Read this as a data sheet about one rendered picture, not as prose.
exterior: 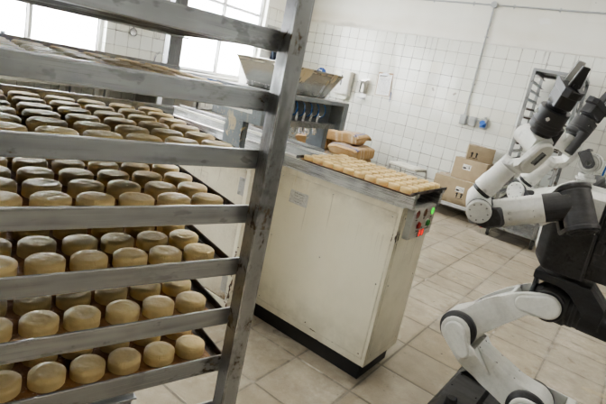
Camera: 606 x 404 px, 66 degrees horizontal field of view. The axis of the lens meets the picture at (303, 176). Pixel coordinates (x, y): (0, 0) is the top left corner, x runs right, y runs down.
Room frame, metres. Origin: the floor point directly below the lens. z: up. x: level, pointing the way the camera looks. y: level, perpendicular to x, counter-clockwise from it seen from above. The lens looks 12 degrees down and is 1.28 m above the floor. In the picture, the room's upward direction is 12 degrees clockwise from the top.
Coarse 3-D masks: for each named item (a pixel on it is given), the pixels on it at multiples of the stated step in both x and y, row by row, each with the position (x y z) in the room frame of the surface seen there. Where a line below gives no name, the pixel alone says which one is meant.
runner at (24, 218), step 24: (0, 216) 0.51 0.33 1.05; (24, 216) 0.52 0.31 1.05; (48, 216) 0.54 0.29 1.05; (72, 216) 0.55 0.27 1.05; (96, 216) 0.57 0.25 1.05; (120, 216) 0.59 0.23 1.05; (144, 216) 0.61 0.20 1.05; (168, 216) 0.63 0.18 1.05; (192, 216) 0.66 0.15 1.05; (216, 216) 0.68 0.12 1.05; (240, 216) 0.71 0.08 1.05
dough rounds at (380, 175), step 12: (312, 156) 2.20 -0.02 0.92; (324, 156) 2.28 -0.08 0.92; (336, 156) 2.38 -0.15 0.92; (348, 156) 2.45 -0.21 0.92; (336, 168) 2.08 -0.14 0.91; (348, 168) 2.08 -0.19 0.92; (360, 168) 2.15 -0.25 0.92; (372, 168) 2.22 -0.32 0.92; (384, 168) 2.30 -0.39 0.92; (372, 180) 1.98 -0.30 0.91; (384, 180) 1.96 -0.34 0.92; (396, 180) 2.04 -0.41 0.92; (408, 180) 2.08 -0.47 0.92; (420, 180) 2.14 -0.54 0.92; (408, 192) 1.88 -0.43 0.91
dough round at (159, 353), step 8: (152, 344) 0.71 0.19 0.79; (160, 344) 0.71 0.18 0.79; (168, 344) 0.72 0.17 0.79; (144, 352) 0.69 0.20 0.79; (152, 352) 0.69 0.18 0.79; (160, 352) 0.69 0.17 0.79; (168, 352) 0.70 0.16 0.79; (144, 360) 0.69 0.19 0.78; (152, 360) 0.68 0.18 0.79; (160, 360) 0.68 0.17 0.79; (168, 360) 0.69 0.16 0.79
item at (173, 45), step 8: (176, 0) 1.04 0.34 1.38; (184, 0) 1.05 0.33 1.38; (168, 40) 1.05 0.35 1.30; (176, 40) 1.05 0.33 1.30; (168, 48) 1.04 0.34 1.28; (176, 48) 1.05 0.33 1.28; (168, 56) 1.04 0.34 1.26; (176, 56) 1.05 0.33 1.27; (176, 64) 1.05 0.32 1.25; (160, 104) 1.05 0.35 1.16; (168, 104) 1.05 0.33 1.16
